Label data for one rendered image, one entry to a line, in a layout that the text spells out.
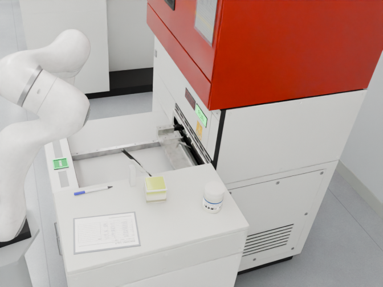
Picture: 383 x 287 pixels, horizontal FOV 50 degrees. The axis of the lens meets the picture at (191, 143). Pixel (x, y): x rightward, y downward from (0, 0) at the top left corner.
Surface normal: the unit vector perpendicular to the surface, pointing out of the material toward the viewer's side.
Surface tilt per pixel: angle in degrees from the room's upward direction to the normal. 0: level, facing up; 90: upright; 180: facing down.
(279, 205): 90
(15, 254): 0
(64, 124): 81
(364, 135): 90
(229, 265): 90
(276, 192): 90
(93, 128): 0
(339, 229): 0
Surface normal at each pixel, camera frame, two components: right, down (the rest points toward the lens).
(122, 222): 0.09, -0.78
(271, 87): 0.36, 0.61
